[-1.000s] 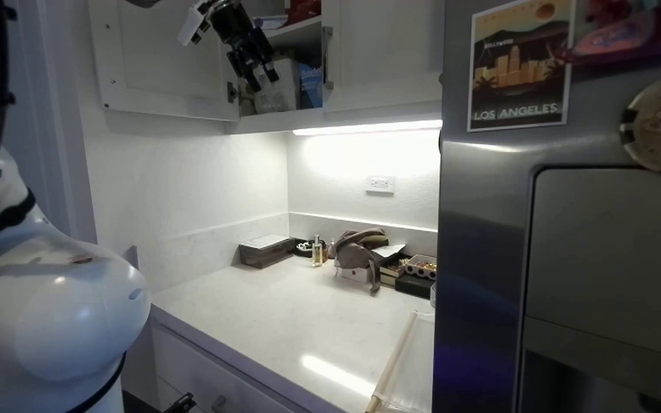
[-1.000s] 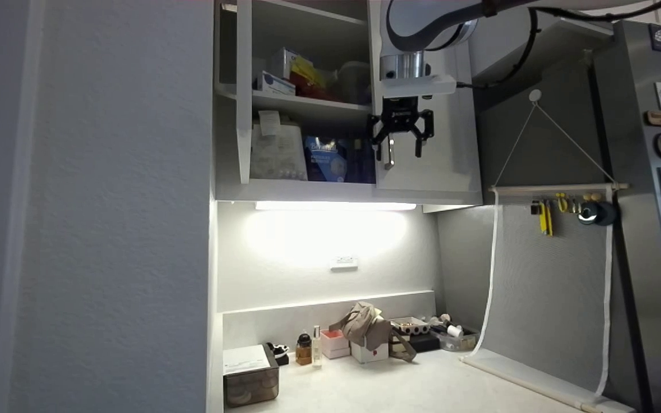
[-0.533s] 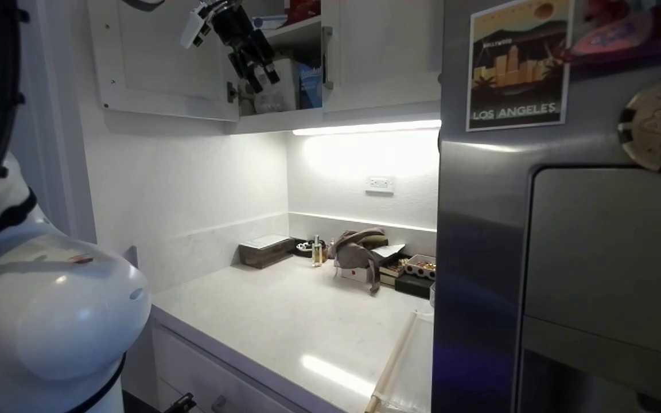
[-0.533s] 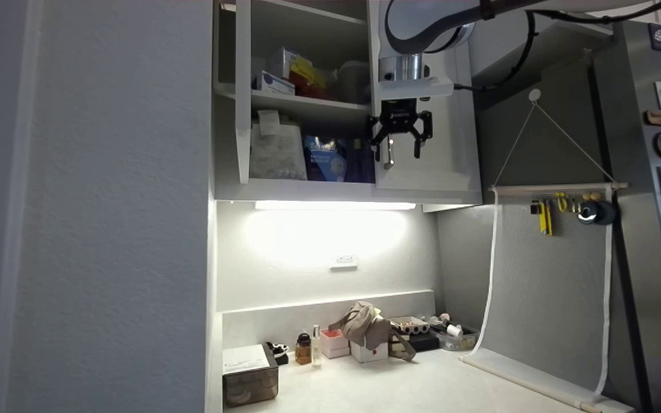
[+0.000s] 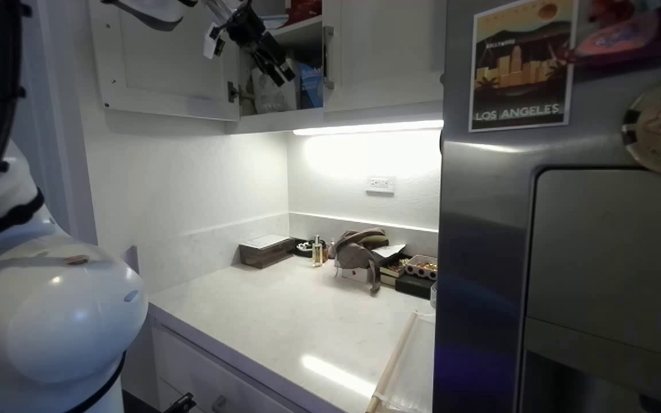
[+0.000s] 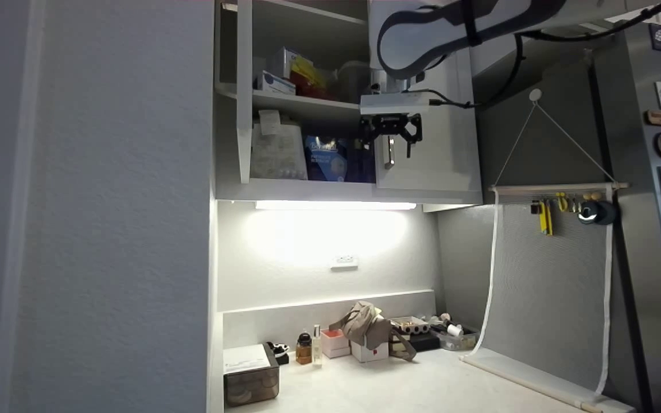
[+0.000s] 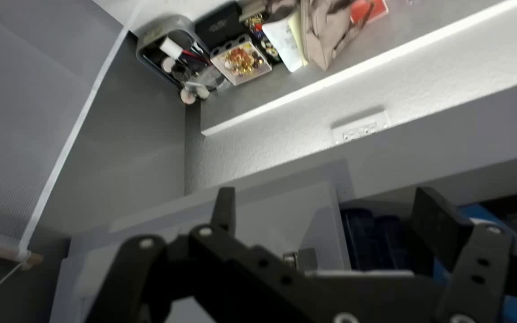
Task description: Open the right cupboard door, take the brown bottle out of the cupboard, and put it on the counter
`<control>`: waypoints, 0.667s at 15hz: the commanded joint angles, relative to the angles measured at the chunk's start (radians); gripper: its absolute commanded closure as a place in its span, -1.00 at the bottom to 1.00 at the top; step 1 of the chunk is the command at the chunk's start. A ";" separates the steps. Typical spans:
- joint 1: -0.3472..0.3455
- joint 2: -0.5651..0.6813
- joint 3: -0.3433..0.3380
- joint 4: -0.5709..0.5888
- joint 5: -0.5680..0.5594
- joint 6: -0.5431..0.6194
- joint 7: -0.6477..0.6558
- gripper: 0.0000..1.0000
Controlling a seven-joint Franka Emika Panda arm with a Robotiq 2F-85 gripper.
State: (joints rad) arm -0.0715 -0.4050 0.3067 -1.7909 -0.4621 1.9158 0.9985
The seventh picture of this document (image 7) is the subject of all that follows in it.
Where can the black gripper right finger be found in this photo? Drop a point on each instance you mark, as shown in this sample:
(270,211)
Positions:
(477,256)

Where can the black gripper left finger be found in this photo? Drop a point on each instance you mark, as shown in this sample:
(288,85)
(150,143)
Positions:
(136,290)

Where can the white cupboard door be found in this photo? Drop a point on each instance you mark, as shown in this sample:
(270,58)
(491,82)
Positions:
(288,225)

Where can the blue package in cupboard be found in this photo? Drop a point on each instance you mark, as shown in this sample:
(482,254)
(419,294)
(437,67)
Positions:
(391,243)

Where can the white pink small box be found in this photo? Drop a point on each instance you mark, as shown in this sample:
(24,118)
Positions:
(369,10)

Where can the crumpled brown paper bag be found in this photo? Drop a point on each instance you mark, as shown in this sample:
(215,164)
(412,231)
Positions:
(326,26)

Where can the white wall outlet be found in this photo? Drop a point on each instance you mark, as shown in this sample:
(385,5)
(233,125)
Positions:
(360,127)

